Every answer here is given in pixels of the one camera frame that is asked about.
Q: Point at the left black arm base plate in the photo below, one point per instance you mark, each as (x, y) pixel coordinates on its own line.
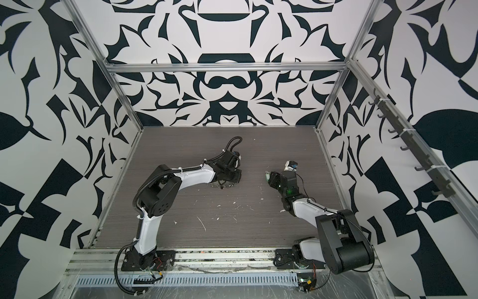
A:
(157, 261)

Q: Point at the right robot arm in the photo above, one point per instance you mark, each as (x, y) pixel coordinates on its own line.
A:
(340, 243)

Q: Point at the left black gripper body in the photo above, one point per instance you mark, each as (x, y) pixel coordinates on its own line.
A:
(229, 177)

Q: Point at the aluminium frame back bar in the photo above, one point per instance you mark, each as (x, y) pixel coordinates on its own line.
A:
(227, 67)

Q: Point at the right small circuit board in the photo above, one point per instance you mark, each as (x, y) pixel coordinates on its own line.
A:
(306, 283)

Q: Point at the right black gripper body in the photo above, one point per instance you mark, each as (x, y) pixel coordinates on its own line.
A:
(279, 185)

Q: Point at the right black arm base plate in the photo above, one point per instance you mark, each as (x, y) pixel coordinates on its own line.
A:
(286, 259)

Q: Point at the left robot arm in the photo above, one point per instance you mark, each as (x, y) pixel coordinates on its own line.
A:
(157, 194)

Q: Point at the white slotted cable duct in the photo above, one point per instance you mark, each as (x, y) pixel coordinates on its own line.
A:
(201, 280)

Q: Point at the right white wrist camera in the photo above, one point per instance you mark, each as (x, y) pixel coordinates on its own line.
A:
(291, 165)

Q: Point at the grey hook rack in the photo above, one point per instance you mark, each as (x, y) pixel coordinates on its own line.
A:
(415, 144)

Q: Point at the aluminium front rail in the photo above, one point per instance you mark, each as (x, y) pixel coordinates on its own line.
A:
(187, 261)

